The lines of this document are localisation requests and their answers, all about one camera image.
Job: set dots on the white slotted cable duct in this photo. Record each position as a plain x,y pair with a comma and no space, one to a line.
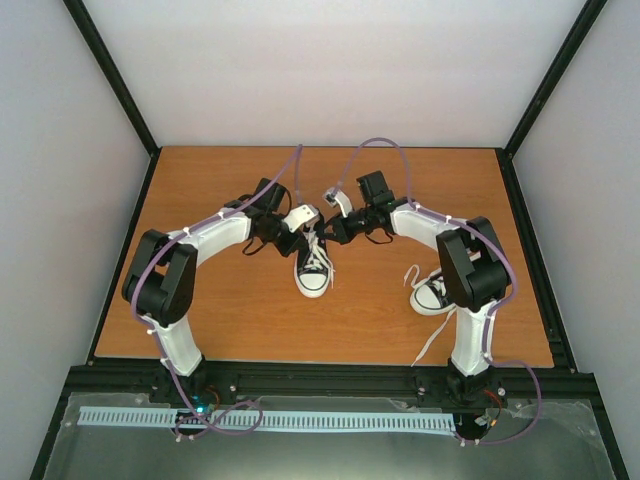
271,421

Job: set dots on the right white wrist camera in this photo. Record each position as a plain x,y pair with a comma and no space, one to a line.
337,199

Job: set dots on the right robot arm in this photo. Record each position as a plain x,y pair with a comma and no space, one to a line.
473,267

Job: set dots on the black frame post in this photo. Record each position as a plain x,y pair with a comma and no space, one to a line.
570,46
100,52

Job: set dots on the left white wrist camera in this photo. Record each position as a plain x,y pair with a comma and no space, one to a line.
301,216

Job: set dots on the right black frame post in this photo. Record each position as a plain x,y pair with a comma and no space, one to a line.
570,46

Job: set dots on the left black frame post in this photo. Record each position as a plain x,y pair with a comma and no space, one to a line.
100,52

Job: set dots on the black sneaker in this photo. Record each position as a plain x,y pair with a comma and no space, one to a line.
429,296
314,270

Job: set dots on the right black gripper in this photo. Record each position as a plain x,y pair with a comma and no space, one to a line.
343,234

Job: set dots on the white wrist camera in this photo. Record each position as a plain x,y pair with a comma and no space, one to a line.
301,216
337,199

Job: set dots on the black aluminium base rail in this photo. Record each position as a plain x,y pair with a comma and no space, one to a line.
437,387

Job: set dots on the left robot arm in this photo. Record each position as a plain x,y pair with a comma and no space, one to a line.
160,282

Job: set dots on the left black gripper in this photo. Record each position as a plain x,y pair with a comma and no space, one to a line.
300,242

